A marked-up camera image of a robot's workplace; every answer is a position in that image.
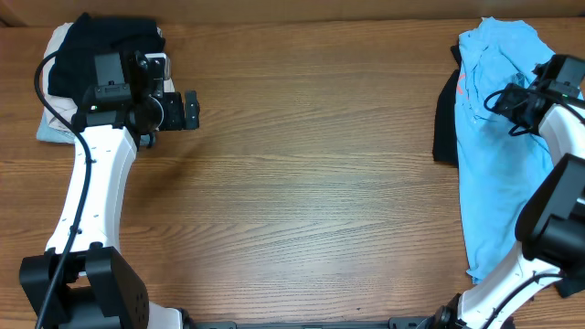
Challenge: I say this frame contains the light blue t-shirt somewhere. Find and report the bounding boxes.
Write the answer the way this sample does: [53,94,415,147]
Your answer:
[454,17,554,283]

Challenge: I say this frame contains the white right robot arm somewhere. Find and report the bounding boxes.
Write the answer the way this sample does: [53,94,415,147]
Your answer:
[419,55,584,328]

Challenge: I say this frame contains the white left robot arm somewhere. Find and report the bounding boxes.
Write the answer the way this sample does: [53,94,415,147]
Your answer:
[19,51,199,329]

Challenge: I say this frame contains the black unfolded garment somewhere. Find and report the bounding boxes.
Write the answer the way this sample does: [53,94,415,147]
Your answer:
[431,44,585,299]

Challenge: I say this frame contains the black folded garment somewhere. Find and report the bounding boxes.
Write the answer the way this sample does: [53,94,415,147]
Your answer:
[47,13,165,104]

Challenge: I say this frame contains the beige folded garment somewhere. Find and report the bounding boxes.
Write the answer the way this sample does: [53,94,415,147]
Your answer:
[41,22,176,134]

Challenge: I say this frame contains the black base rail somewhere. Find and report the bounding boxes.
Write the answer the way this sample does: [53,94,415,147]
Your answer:
[183,316,434,329]

